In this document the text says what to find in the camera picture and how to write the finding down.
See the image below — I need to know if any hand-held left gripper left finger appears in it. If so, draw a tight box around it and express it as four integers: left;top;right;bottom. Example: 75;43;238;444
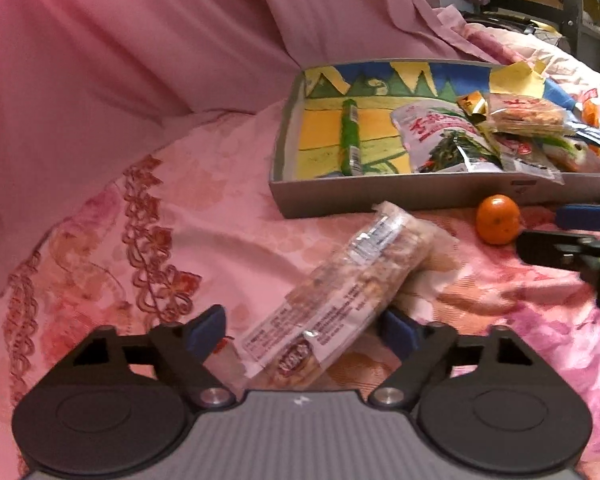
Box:
72;305;233;409

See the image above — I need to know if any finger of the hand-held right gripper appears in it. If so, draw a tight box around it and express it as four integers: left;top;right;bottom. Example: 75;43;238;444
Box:
555;201;600;231
516;230;588;268

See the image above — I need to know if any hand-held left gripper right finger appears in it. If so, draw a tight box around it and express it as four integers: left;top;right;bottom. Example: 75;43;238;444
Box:
370;308;531;407

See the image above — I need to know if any small orange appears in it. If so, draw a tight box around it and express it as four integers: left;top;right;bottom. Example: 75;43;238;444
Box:
475;194;522;246

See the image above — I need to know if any white green label snack packet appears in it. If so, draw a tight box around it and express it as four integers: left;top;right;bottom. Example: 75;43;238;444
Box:
532;136;600;175

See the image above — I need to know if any dark blue snack packet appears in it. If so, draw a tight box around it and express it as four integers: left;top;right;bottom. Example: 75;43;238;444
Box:
560;119;600;151

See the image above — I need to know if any clear rice cake packet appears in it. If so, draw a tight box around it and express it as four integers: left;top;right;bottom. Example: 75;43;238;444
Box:
240;201;458;392

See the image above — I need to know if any clear red label snack packet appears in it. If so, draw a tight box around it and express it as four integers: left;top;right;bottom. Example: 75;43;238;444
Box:
495;132;566;186

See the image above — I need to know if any orange snack packet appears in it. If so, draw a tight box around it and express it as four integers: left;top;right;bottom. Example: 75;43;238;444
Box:
579;89;600;128

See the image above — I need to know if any puffed rice packet red print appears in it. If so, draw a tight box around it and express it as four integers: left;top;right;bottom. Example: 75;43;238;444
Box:
484;92;567;137

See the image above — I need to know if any grey box with painted lining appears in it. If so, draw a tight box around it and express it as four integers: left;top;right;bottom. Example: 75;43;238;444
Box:
269;58;600;219

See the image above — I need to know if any white green seaweed packet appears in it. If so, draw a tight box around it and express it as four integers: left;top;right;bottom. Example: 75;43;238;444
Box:
390;100;505;174

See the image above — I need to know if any gold foil snack packet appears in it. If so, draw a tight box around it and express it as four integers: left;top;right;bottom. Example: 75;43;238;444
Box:
455;90;492;123

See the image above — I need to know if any green stick snack packet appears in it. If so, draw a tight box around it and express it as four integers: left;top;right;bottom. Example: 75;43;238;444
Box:
338;98;366;177

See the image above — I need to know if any pink floral bedsheet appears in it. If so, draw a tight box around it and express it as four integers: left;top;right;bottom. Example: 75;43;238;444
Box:
0;5;600;480

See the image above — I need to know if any dark bag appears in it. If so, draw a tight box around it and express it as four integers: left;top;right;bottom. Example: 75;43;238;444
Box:
460;10;566;38

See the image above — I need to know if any large pink hanging cloth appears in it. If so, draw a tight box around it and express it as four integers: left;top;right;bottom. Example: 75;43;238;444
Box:
0;0;481;306

